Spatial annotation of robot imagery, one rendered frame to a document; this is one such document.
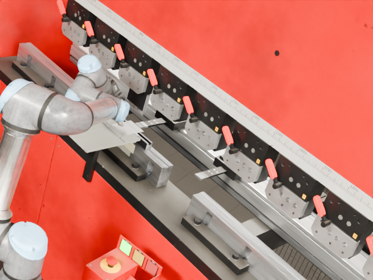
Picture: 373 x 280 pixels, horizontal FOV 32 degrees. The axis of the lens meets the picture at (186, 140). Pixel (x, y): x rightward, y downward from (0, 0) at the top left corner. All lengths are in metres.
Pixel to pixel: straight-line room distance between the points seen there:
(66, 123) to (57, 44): 1.55
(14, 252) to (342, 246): 0.97
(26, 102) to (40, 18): 1.41
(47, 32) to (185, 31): 1.16
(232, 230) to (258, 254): 0.13
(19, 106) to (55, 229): 1.17
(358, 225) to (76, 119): 0.88
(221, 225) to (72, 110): 0.76
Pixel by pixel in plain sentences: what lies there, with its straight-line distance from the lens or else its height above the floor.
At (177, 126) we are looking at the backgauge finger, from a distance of 2.76.
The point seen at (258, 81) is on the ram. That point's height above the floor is 1.50.
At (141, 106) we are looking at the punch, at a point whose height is 1.12.
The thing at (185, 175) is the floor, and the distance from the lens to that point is 4.35.
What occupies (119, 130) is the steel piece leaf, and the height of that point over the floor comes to 1.00.
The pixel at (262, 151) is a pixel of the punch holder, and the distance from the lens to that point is 2.15.
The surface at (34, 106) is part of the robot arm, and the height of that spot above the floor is 1.37.
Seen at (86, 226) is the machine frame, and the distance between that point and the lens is 2.78.
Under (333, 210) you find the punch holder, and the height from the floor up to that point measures 1.29.
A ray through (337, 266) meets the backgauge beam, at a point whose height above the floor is 0.95.
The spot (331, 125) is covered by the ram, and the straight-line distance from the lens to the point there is 1.98.
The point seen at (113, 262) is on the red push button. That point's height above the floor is 0.81.
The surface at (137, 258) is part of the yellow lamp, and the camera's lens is 2.32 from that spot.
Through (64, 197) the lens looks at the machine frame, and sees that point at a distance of 2.86.
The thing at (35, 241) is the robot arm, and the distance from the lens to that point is 2.00.
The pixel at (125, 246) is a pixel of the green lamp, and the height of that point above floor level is 0.81.
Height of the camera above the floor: 2.30
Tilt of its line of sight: 29 degrees down
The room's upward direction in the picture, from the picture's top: 19 degrees clockwise
